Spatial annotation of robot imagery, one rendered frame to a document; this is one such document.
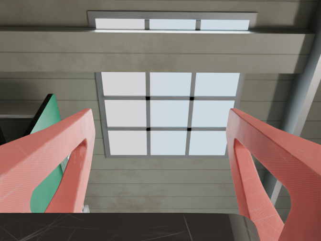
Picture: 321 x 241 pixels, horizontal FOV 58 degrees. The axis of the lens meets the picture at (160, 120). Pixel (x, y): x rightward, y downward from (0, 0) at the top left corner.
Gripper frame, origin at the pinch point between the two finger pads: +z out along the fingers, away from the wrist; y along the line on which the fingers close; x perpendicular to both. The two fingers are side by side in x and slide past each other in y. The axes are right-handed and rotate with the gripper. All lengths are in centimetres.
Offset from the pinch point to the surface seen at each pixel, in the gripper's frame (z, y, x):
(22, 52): 186, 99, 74
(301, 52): 189, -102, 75
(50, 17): 197, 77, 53
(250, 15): 198, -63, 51
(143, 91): 195, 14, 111
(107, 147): 194, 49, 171
